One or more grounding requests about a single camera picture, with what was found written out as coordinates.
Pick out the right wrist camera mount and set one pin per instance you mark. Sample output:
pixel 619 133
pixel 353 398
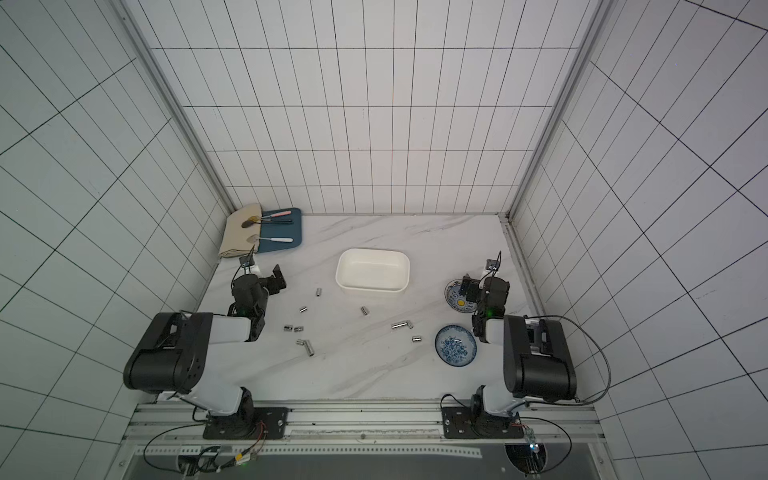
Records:
pixel 493 265

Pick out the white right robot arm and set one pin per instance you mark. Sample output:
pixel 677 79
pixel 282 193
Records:
pixel 536 361

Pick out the black handled spoon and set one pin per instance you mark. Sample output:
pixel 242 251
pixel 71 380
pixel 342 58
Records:
pixel 252 221

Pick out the blue white patterned bowl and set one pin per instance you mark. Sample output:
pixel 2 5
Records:
pixel 455 345

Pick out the pink handled spoon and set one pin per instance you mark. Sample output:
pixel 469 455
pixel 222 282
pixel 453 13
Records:
pixel 279 214

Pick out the beige folded cloth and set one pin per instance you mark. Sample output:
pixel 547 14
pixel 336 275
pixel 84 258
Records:
pixel 238 240

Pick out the white plastic storage box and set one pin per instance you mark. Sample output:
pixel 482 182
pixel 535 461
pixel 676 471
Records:
pixel 373 271

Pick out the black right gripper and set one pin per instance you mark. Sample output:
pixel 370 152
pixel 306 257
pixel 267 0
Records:
pixel 470 288

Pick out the dark blue tray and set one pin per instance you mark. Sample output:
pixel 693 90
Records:
pixel 271 230

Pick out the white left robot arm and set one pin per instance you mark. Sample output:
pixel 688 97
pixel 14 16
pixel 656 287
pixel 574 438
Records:
pixel 172 356

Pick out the white handled spoon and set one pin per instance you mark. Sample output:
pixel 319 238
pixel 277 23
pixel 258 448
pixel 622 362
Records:
pixel 270 239

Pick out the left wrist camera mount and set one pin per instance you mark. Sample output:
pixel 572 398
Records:
pixel 248 264

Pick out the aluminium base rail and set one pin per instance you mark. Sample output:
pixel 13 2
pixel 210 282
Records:
pixel 357 427

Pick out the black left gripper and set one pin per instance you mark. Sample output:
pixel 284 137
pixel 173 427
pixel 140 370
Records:
pixel 271 281

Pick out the blue yellow patterned bowl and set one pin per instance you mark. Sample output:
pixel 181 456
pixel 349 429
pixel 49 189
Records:
pixel 456 300

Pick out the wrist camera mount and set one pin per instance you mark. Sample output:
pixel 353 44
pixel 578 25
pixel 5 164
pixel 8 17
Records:
pixel 493 265
pixel 248 264

